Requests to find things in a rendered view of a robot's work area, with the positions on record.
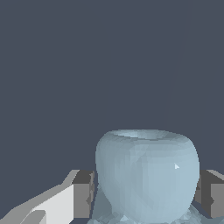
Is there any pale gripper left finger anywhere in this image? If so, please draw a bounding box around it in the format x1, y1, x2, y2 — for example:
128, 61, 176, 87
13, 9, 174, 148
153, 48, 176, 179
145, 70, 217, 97
0, 169, 96, 224

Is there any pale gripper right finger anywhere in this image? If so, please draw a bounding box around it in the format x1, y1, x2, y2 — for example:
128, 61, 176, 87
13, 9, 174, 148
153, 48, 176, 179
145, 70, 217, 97
194, 169, 224, 220

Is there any pale blue round vase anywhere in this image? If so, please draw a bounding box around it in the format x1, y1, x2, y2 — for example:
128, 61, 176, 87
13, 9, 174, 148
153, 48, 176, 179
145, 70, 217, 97
87, 129, 207, 224

